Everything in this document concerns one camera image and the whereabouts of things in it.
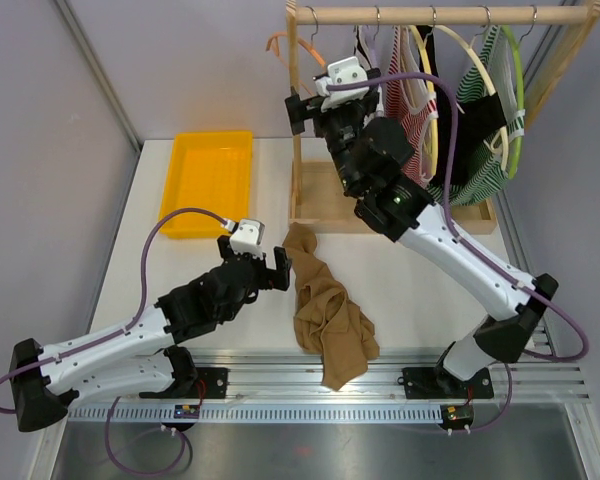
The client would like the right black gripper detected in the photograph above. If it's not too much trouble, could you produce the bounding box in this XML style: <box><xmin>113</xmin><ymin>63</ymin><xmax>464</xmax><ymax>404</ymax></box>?
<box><xmin>287</xmin><ymin>90</ymin><xmax>379</xmax><ymax>195</ymax></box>

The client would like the tan tank top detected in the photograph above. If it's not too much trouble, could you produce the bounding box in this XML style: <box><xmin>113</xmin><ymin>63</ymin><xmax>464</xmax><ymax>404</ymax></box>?
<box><xmin>283</xmin><ymin>223</ymin><xmax>380</xmax><ymax>391</ymax></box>

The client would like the orange hanger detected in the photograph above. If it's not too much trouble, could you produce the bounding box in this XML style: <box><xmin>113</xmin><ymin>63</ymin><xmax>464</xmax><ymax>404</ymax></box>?
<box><xmin>265</xmin><ymin>1</ymin><xmax>326</xmax><ymax>96</ymax></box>

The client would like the black white striped tank top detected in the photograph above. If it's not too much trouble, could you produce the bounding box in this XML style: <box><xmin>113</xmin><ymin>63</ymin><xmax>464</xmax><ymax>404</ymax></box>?
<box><xmin>353</xmin><ymin>25</ymin><xmax>374</xmax><ymax>70</ymax></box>

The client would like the purple hanger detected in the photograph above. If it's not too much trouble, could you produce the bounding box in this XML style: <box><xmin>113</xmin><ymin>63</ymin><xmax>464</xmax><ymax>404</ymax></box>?
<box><xmin>364</xmin><ymin>6</ymin><xmax>384</xmax><ymax>121</ymax></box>

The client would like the red white striped tank top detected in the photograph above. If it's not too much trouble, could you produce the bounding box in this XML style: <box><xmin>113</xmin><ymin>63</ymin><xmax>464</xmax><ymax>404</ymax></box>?
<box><xmin>385</xmin><ymin>26</ymin><xmax>430</xmax><ymax>188</ymax></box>

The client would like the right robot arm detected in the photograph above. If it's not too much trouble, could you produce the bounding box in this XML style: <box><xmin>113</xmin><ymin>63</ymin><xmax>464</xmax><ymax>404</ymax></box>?
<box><xmin>285</xmin><ymin>90</ymin><xmax>558</xmax><ymax>398</ymax></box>

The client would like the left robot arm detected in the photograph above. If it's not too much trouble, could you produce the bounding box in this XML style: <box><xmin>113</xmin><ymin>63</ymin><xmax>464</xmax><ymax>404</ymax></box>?
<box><xmin>9</xmin><ymin>236</ymin><xmax>291</xmax><ymax>432</ymax></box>

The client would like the yellow hanger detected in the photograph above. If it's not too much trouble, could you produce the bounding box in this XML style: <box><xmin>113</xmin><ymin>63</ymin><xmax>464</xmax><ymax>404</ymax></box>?
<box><xmin>409</xmin><ymin>25</ymin><xmax>439</xmax><ymax>183</ymax></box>

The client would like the green white striped tank top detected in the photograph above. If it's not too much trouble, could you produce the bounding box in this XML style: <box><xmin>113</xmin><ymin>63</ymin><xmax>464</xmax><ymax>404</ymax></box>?
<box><xmin>437</xmin><ymin>25</ymin><xmax>526</xmax><ymax>206</ymax></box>

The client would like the cream hanger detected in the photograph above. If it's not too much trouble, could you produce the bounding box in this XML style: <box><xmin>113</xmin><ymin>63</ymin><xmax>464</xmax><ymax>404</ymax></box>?
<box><xmin>434</xmin><ymin>24</ymin><xmax>509</xmax><ymax>172</ymax></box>

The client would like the green hanger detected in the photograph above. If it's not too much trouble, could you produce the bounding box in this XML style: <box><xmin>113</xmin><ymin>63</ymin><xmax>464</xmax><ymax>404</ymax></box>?
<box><xmin>501</xmin><ymin>5</ymin><xmax>537</xmax><ymax>180</ymax></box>

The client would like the wooden clothes rack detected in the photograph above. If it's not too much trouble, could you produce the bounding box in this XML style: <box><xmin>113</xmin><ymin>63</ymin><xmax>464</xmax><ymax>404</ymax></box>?
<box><xmin>286</xmin><ymin>1</ymin><xmax>600</xmax><ymax>233</ymax></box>

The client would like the yellow plastic bin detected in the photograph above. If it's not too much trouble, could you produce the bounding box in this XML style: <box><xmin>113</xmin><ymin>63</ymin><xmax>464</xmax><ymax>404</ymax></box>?
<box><xmin>159</xmin><ymin>131</ymin><xmax>253</xmax><ymax>220</ymax></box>

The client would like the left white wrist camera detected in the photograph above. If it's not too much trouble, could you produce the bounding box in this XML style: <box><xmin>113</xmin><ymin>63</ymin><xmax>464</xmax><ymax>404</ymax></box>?
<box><xmin>223</xmin><ymin>218</ymin><xmax>265</xmax><ymax>259</ymax></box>

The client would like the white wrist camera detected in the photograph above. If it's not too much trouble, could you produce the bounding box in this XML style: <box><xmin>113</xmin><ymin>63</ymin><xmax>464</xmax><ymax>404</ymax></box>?
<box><xmin>223</xmin><ymin>218</ymin><xmax>265</xmax><ymax>259</ymax></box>
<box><xmin>314</xmin><ymin>56</ymin><xmax>369</xmax><ymax>113</ymax></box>

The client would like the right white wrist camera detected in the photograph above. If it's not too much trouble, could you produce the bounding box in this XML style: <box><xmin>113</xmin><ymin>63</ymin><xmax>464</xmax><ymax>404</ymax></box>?
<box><xmin>314</xmin><ymin>56</ymin><xmax>369</xmax><ymax>113</ymax></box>

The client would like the aluminium rail base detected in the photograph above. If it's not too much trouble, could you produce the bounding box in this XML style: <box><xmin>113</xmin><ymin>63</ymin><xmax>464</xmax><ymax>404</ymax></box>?
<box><xmin>70</xmin><ymin>348</ymin><xmax>590</xmax><ymax>431</ymax></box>

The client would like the purple floor cable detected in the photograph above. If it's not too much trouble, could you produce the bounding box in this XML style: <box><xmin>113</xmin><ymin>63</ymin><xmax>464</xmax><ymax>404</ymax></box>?
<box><xmin>102</xmin><ymin>397</ymin><xmax>195</xmax><ymax>476</ymax></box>

